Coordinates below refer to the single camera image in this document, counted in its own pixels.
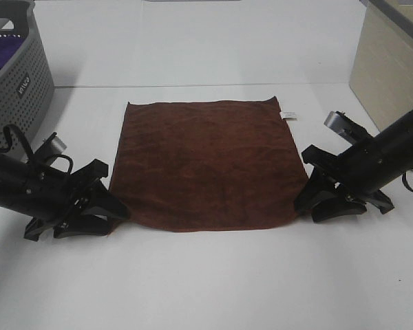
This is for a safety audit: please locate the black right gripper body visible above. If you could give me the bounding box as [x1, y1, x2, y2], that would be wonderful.
[301, 135, 394, 214]

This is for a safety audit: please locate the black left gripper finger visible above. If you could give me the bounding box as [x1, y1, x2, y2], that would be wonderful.
[81, 180, 129, 220]
[52, 214, 112, 239]

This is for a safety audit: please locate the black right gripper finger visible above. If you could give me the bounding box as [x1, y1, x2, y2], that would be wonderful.
[311, 198, 367, 222]
[293, 168, 337, 212]

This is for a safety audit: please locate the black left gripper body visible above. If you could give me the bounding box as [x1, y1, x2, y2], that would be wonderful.
[23, 159, 109, 223]

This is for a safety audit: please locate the brown microfibre towel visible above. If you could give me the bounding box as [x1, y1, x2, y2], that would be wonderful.
[109, 97, 308, 232]

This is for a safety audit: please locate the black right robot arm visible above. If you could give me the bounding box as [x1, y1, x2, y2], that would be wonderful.
[294, 110, 413, 223]

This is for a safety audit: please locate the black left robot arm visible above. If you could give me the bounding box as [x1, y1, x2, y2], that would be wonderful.
[0, 153, 130, 241]

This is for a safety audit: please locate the beige plastic bin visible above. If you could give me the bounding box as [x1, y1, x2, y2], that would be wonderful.
[349, 1, 413, 131]

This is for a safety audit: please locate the grey perforated plastic basket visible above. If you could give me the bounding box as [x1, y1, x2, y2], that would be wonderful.
[0, 1, 54, 147]

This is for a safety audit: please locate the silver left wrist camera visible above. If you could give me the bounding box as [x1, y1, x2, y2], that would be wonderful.
[34, 132, 67, 160]

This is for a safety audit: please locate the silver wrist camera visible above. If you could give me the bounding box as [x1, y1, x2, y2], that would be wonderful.
[34, 132, 67, 160]
[324, 111, 353, 136]

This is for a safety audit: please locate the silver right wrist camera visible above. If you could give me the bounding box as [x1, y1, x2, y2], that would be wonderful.
[324, 111, 353, 136]

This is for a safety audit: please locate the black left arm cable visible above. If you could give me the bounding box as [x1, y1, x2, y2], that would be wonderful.
[0, 124, 74, 175]

